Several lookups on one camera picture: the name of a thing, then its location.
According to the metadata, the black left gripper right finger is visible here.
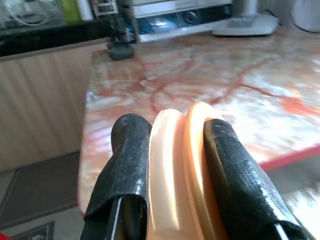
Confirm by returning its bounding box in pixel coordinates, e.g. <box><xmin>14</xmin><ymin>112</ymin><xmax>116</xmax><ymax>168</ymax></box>
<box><xmin>202</xmin><ymin>118</ymin><xmax>310</xmax><ymax>240</ymax></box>

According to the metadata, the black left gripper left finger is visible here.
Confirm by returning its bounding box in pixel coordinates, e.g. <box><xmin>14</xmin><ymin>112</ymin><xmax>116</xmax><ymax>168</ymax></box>
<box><xmin>79</xmin><ymin>113</ymin><xmax>153</xmax><ymax>240</ymax></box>

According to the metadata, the pale peach plastic plate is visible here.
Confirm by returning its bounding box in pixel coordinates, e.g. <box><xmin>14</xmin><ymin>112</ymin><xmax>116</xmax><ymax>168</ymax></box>
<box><xmin>147</xmin><ymin>107</ymin><xmax>201</xmax><ymax>240</ymax></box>

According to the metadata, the light wooden cabinet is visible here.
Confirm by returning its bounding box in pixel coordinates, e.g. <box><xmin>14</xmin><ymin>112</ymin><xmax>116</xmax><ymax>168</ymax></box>
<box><xmin>0</xmin><ymin>37</ymin><xmax>111</xmax><ymax>173</ymax></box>

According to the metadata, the blue printed cardboard box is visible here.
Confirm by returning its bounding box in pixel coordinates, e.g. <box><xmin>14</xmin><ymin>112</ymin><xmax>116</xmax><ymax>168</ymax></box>
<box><xmin>134</xmin><ymin>4</ymin><xmax>233</xmax><ymax>43</ymax></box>

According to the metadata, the black countertop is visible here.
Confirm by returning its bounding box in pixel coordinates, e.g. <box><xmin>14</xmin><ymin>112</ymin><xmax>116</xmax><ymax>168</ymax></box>
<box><xmin>0</xmin><ymin>18</ymin><xmax>126</xmax><ymax>58</ymax></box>

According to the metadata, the white fan base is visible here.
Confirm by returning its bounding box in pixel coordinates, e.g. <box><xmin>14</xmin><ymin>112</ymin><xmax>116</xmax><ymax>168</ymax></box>
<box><xmin>212</xmin><ymin>0</ymin><xmax>280</xmax><ymax>37</ymax></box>

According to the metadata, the white flat box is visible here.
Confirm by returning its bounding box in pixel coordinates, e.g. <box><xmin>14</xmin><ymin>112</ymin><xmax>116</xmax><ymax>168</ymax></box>
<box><xmin>132</xmin><ymin>0</ymin><xmax>233</xmax><ymax>18</ymax></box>

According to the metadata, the white bottle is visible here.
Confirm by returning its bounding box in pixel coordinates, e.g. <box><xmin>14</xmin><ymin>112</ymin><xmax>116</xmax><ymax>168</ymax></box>
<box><xmin>76</xmin><ymin>0</ymin><xmax>95</xmax><ymax>21</ymax></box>

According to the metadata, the green bottle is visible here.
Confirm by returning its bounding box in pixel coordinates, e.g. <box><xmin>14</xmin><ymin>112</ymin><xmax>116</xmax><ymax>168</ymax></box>
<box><xmin>58</xmin><ymin>0</ymin><xmax>82</xmax><ymax>23</ymax></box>

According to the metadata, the white round appliance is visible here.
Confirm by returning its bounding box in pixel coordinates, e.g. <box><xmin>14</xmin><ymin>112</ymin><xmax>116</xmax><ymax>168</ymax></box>
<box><xmin>291</xmin><ymin>0</ymin><xmax>320</xmax><ymax>33</ymax></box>

